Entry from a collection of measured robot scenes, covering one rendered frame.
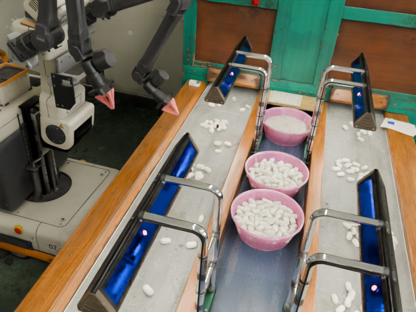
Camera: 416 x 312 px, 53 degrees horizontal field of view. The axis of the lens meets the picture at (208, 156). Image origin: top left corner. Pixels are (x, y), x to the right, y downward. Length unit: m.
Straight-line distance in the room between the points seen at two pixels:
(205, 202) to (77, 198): 0.96
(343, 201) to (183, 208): 0.63
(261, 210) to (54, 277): 0.75
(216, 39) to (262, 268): 1.35
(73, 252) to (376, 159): 1.35
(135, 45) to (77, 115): 1.61
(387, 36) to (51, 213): 1.90
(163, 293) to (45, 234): 1.05
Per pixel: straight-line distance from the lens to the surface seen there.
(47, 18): 1.65
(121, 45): 3.63
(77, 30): 1.60
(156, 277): 1.36
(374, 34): 2.32
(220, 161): 1.82
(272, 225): 1.58
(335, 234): 1.59
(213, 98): 1.62
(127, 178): 1.68
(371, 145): 2.15
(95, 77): 1.64
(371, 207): 1.17
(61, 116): 2.01
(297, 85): 2.40
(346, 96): 2.37
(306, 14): 2.28
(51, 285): 1.35
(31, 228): 2.28
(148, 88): 1.96
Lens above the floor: 1.79
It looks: 35 degrees down
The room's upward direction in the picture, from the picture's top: 4 degrees clockwise
